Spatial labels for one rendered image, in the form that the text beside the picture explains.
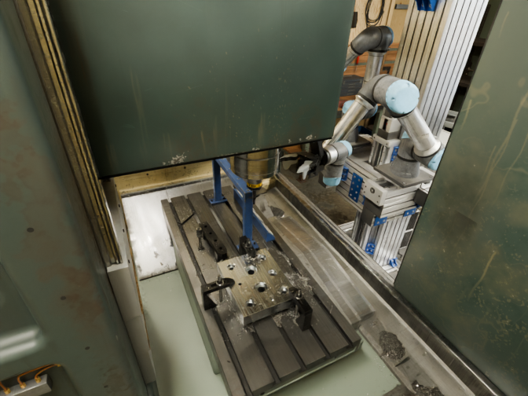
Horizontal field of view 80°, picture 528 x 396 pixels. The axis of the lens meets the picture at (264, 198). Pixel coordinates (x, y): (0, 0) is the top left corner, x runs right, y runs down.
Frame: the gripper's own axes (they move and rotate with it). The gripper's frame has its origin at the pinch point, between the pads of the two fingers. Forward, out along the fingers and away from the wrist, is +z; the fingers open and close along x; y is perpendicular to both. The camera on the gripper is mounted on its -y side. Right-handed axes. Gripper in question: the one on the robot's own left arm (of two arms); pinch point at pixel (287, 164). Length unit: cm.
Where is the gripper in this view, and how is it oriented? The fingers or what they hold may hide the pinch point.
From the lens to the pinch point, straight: 114.7
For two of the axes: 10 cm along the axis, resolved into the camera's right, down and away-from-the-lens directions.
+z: -7.5, 3.1, -5.8
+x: -6.5, -4.3, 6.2
